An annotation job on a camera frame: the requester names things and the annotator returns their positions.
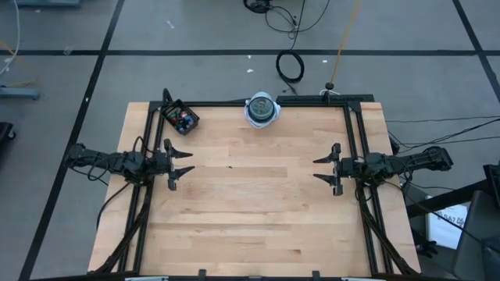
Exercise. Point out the black plastic basket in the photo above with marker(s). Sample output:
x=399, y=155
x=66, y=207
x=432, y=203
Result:
x=167, y=107

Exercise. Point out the grey stand foot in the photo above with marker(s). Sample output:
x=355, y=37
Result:
x=19, y=93

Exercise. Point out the white printed paper sheet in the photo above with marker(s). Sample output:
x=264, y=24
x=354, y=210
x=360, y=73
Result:
x=445, y=232

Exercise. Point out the black caster object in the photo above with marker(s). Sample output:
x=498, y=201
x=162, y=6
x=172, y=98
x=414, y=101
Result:
x=4, y=132

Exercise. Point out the grey office chair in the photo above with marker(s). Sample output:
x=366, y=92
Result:
x=476, y=242

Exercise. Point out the black diagonal bar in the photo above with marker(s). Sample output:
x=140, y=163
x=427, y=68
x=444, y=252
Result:
x=449, y=199

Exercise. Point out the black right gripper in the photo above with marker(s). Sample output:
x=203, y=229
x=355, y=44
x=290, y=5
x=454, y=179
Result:
x=351, y=168

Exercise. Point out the black crate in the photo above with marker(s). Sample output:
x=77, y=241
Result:
x=494, y=183

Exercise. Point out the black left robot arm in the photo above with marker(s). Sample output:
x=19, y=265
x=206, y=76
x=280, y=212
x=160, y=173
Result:
x=117, y=162

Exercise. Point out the black aluminium table frame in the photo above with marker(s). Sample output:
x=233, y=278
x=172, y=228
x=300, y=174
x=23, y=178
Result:
x=312, y=98

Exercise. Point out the small black floor object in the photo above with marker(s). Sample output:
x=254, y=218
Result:
x=426, y=246

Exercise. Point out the black table clamp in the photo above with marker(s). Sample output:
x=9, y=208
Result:
x=316, y=274
x=202, y=274

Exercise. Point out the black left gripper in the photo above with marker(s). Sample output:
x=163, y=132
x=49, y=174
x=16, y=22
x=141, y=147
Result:
x=160, y=164

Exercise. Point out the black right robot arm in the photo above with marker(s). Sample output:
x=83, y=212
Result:
x=414, y=160

